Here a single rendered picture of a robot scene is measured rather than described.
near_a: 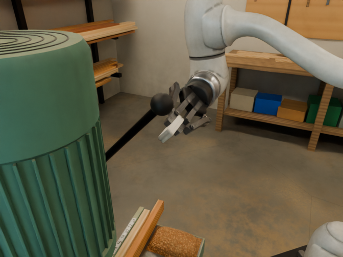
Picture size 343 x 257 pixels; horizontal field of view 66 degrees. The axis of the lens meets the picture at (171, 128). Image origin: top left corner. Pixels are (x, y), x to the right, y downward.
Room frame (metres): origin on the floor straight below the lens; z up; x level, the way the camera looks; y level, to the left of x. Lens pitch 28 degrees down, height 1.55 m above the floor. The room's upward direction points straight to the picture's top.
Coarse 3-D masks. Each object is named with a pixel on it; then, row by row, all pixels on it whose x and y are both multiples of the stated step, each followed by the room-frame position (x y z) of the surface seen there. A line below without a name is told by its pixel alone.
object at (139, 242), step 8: (160, 200) 0.65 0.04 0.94; (160, 208) 0.62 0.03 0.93; (152, 216) 0.58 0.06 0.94; (144, 224) 0.55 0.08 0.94; (152, 224) 0.56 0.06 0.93; (144, 232) 0.52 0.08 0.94; (136, 240) 0.50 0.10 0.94; (144, 240) 0.51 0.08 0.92; (136, 248) 0.47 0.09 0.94; (128, 256) 0.45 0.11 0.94; (136, 256) 0.46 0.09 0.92
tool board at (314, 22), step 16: (256, 0) 3.29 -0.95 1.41; (272, 0) 3.24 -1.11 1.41; (288, 0) 3.17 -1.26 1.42; (304, 0) 3.10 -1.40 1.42; (320, 0) 3.04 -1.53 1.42; (336, 0) 2.97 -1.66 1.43; (272, 16) 3.22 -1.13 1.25; (288, 16) 3.15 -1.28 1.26; (304, 16) 3.08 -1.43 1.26; (320, 16) 3.02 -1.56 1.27; (336, 16) 2.96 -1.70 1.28; (304, 32) 3.07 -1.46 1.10; (320, 32) 3.00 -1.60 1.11; (336, 32) 2.94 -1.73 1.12
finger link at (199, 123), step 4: (200, 120) 0.53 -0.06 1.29; (204, 120) 0.54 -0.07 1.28; (208, 120) 0.55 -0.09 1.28; (192, 124) 0.50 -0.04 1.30; (196, 124) 0.51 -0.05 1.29; (200, 124) 0.52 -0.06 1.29; (192, 128) 0.49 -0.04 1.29; (196, 128) 0.52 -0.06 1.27; (184, 132) 0.49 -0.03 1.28; (188, 132) 0.49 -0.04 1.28
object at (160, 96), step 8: (160, 96) 0.36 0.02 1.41; (168, 96) 0.36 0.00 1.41; (152, 104) 0.36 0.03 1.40; (160, 104) 0.35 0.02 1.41; (168, 104) 0.35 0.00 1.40; (152, 112) 0.36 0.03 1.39; (160, 112) 0.35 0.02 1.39; (168, 112) 0.35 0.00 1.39; (144, 120) 0.37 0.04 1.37; (136, 128) 0.37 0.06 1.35; (128, 136) 0.38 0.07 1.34; (120, 144) 0.38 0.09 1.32; (112, 152) 0.39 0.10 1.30
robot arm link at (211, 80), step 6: (198, 72) 0.70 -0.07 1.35; (204, 72) 0.69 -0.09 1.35; (192, 78) 0.66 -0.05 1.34; (198, 78) 0.66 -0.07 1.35; (204, 78) 0.65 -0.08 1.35; (210, 78) 0.66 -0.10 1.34; (216, 78) 0.69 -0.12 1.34; (186, 84) 0.67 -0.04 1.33; (210, 84) 0.64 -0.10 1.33; (216, 84) 0.66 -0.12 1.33; (216, 90) 0.65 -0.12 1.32; (216, 96) 0.65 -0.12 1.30
